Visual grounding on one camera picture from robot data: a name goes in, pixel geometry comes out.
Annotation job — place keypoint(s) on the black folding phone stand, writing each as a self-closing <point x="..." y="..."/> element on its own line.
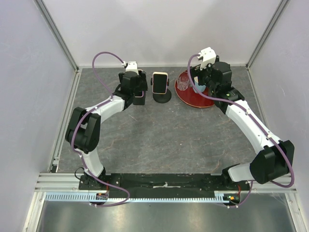
<point x="140" y="101"/>

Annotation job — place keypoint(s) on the black round-base phone stand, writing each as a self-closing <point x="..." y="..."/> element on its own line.
<point x="163" y="98"/>

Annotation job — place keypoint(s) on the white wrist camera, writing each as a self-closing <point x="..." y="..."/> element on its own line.
<point x="206" y="56"/>
<point x="130" y="66"/>

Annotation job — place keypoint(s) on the red round tray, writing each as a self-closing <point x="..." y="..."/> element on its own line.
<point x="188" y="96"/>

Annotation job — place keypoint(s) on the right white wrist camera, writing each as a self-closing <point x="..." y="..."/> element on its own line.
<point x="206" y="56"/>

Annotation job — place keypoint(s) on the pink phone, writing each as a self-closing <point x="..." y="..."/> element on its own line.
<point x="139" y="94"/>

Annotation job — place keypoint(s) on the left aluminium frame post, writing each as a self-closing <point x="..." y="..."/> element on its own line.
<point x="56" y="33"/>

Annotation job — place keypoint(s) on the pink-cased smartphone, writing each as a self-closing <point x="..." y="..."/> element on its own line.
<point x="159" y="82"/>

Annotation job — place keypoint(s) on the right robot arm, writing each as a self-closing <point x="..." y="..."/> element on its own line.
<point x="274" y="157"/>

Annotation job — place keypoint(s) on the right aluminium frame post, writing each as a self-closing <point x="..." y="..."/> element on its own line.
<point x="265" y="35"/>

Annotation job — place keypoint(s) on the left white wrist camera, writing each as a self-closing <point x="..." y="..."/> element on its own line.
<point x="130" y="66"/>

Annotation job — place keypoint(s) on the clear drinking glass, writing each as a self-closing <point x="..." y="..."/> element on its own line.
<point x="183" y="82"/>

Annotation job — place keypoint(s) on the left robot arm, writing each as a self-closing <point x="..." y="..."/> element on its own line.
<point x="83" y="131"/>

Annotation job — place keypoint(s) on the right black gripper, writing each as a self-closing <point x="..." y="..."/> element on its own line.
<point x="195" y="72"/>

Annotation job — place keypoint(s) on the light blue mug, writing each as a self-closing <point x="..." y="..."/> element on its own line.
<point x="198" y="88"/>

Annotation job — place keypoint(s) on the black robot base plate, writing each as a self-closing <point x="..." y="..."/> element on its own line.
<point x="173" y="185"/>

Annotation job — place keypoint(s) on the slotted cable duct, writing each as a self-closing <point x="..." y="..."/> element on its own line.
<point x="96" y="198"/>

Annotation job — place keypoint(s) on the aluminium frame post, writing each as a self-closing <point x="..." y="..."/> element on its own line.
<point x="265" y="35"/>
<point x="56" y="33"/>

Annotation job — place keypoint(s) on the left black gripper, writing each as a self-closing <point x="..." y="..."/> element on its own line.
<point x="142" y="86"/>

